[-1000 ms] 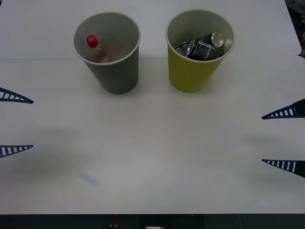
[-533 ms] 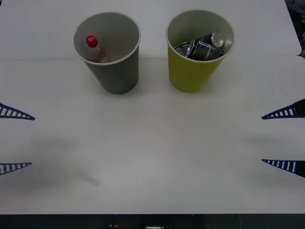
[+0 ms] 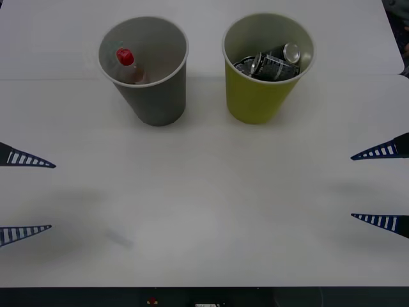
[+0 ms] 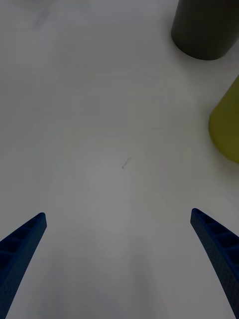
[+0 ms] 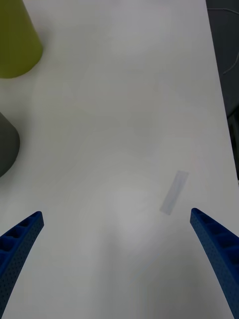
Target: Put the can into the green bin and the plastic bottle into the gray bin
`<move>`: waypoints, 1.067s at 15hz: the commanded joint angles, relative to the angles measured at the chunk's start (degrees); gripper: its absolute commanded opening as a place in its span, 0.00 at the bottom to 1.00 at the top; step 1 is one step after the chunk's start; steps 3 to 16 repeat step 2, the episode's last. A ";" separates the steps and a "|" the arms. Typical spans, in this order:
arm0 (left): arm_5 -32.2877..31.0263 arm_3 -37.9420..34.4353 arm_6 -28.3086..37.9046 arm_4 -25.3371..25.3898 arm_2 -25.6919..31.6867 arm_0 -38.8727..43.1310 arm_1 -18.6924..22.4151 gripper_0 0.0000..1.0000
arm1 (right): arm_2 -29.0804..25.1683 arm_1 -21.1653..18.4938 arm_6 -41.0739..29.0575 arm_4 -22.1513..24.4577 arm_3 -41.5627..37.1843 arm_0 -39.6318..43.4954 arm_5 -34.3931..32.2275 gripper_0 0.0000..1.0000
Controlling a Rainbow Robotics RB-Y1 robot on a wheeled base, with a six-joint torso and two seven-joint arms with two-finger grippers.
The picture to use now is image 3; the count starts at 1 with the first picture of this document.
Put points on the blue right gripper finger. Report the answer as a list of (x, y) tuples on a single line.
[(388, 222), (383, 149)]

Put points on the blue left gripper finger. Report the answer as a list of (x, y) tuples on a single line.
[(16, 233), (19, 158)]

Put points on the red-capped small plastic bottle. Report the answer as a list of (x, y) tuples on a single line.
[(128, 62)]

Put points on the black drink can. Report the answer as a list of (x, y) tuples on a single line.
[(291, 52), (274, 67), (243, 66)]

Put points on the yellow-green plastic waste bin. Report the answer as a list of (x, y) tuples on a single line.
[(255, 102)]

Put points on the grey plastic waste bin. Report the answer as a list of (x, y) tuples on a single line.
[(156, 99)]

